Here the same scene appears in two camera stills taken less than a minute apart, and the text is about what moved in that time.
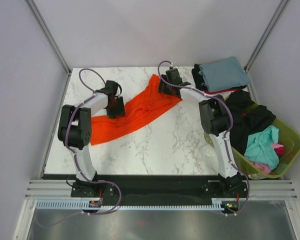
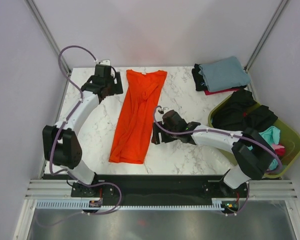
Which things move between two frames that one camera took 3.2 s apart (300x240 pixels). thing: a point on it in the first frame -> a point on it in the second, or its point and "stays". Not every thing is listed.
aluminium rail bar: x=257 y=190 stays
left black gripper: x=120 y=111 -> x=117 y=88
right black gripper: x=164 y=89 -> x=155 y=136
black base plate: x=159 y=189 stays
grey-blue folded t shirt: x=226 y=73 stays
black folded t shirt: x=198 y=78 stays
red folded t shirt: x=223 y=90 stays
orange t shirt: x=140 y=109 -> x=143 y=93
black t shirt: x=248 y=118 stays
